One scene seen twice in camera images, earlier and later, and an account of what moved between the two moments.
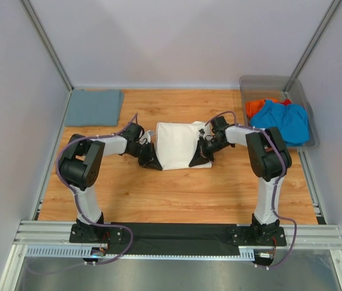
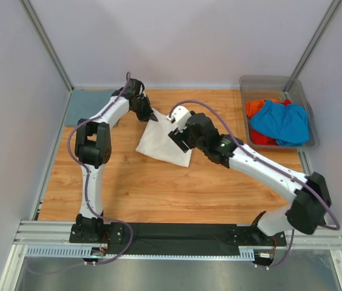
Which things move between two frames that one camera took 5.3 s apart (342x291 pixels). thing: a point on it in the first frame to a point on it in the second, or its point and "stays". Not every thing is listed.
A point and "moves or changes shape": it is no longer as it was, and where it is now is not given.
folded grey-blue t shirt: x=94 y=108 stays
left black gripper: x=151 y=160 to x=148 y=112
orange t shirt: x=253 y=107 stays
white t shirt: x=175 y=143 moves or changes shape
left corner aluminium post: x=45 y=40 stays
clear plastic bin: x=282 y=88 stays
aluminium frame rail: x=57 y=233 stays
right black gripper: x=197 y=158 to x=181 y=138
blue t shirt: x=290 y=119 stays
